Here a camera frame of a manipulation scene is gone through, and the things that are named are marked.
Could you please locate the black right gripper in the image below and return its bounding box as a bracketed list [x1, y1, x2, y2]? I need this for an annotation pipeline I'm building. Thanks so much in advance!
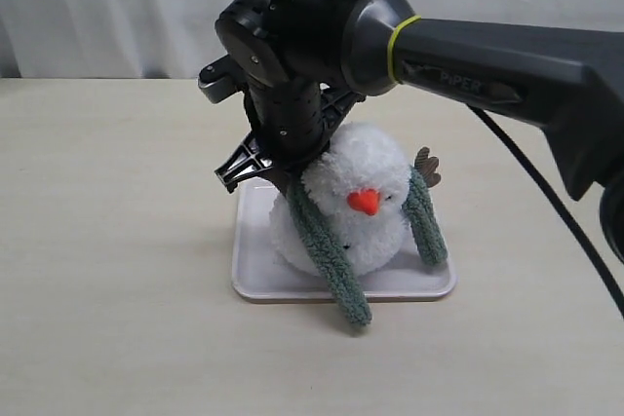
[214, 77, 359, 195]

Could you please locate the white plush snowman toy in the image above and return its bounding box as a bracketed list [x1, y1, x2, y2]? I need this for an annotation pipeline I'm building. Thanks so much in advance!
[298, 122, 448, 277]

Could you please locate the white plastic tray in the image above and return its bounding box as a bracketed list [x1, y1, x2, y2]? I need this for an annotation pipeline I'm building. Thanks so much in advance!
[231, 179, 458, 304]

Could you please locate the dark green fuzzy fabric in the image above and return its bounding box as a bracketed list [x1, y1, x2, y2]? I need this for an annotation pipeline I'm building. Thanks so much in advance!
[271, 185, 372, 328]

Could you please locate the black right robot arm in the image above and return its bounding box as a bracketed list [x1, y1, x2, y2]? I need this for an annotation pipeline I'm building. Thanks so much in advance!
[198, 0, 623, 254]

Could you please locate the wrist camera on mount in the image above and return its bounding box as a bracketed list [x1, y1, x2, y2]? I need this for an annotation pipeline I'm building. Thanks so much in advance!
[197, 55, 247, 104]

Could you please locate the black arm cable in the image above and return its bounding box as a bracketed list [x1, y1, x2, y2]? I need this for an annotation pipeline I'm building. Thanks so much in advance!
[242, 0, 624, 320]

